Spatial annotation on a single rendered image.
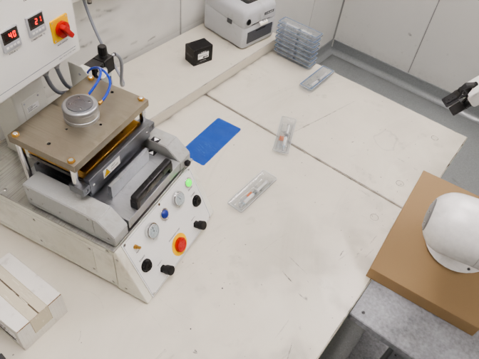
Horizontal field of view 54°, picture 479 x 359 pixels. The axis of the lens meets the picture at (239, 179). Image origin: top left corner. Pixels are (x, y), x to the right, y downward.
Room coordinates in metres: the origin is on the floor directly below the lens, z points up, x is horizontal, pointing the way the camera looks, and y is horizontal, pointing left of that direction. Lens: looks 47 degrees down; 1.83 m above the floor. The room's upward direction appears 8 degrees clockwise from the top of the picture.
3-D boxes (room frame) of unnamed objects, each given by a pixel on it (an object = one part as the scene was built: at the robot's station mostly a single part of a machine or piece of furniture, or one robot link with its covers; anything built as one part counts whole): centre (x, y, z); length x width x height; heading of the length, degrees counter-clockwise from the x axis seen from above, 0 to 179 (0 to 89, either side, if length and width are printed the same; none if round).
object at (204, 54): (1.57, 0.23, 0.83); 0.09 x 0.06 x 0.07; 135
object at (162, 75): (1.56, 0.26, 0.77); 0.84 x 0.30 x 0.04; 148
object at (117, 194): (0.78, 0.33, 0.97); 0.30 x 0.22 x 0.08; 69
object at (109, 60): (1.05, 0.42, 1.05); 0.15 x 0.05 x 0.15; 159
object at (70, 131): (0.82, 0.40, 1.08); 0.31 x 0.24 x 0.13; 159
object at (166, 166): (0.73, 0.20, 0.99); 0.15 x 0.02 x 0.04; 159
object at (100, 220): (0.64, 0.36, 0.96); 0.25 x 0.05 x 0.07; 69
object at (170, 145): (0.90, 0.26, 0.96); 0.26 x 0.05 x 0.07; 69
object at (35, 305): (0.48, 0.47, 0.80); 0.19 x 0.13 x 0.09; 58
